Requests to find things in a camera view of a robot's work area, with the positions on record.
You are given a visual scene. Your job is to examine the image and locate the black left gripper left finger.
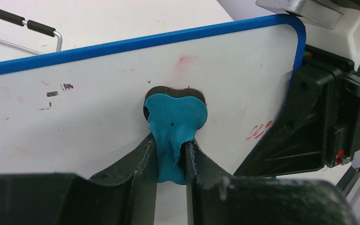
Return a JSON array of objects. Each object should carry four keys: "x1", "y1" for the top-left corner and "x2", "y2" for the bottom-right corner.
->
[{"x1": 0, "y1": 135, "x2": 158, "y2": 225}]

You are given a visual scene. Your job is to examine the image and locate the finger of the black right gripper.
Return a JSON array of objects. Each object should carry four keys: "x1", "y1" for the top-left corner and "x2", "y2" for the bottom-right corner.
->
[{"x1": 234, "y1": 64, "x2": 342, "y2": 178}]

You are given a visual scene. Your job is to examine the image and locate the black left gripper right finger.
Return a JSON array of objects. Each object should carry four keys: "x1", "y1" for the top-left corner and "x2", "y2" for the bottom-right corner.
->
[{"x1": 184, "y1": 141, "x2": 357, "y2": 225}]

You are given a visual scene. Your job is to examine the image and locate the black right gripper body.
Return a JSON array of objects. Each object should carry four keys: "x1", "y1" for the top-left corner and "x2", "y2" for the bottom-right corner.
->
[{"x1": 304, "y1": 45, "x2": 360, "y2": 168}]

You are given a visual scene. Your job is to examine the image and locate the teal whiteboard eraser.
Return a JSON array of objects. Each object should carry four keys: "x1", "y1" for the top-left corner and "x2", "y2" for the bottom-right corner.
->
[{"x1": 143, "y1": 86, "x2": 208, "y2": 185}]

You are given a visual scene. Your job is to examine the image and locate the blue framed whiteboard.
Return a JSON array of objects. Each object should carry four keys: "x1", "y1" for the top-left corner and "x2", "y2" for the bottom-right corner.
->
[{"x1": 0, "y1": 14, "x2": 306, "y2": 225}]

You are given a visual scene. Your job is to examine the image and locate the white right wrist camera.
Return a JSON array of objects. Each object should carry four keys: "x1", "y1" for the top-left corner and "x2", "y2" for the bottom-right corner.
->
[{"x1": 255, "y1": 0, "x2": 360, "y2": 70}]

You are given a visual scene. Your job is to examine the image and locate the wire whiteboard stand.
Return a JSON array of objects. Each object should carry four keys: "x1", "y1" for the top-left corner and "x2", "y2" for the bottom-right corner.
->
[{"x1": 0, "y1": 9, "x2": 63, "y2": 55}]

